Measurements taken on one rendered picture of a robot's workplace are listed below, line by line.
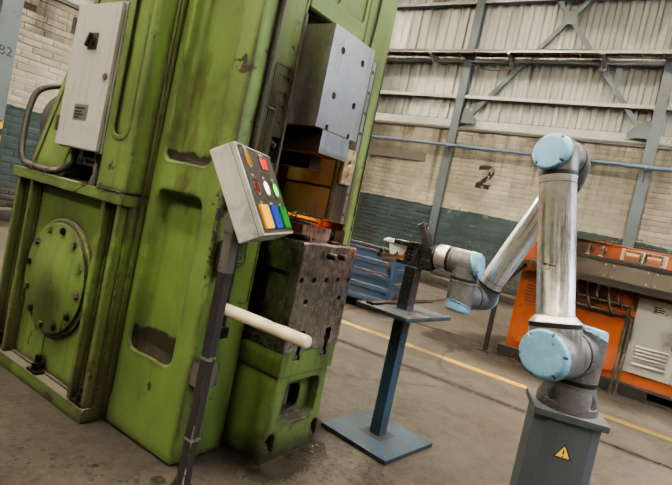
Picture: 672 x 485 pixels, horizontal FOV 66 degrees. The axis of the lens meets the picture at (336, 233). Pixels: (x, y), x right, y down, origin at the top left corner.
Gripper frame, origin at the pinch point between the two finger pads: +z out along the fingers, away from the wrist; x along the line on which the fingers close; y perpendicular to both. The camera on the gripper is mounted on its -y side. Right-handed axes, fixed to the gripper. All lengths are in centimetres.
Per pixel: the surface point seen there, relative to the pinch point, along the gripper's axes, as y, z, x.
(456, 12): -423, 361, 759
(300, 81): -53, 45, -17
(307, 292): 28.3, 27.0, -8.6
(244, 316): 37, 30, -39
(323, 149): -29.0, 33.0, -9.5
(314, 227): 2.5, 33.0, -4.7
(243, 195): -6, 11, -71
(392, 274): 53, 162, 331
